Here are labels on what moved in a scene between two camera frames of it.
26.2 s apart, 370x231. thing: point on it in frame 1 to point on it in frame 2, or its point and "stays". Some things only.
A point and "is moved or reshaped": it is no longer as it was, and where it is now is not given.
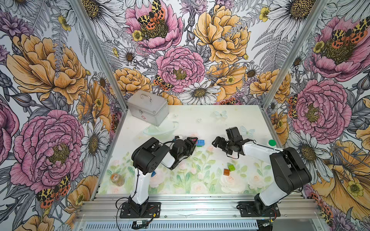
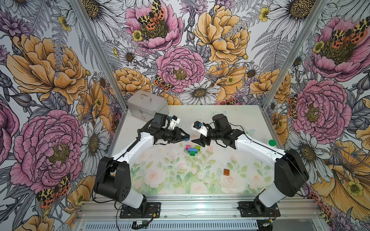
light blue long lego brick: [201, 142] is moved or reshaped
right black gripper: [220, 145] to [201, 141]
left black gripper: [191, 144] to [177, 135]
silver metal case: [150, 106] stays
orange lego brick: [226, 172] stays
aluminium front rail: [300, 207] stays
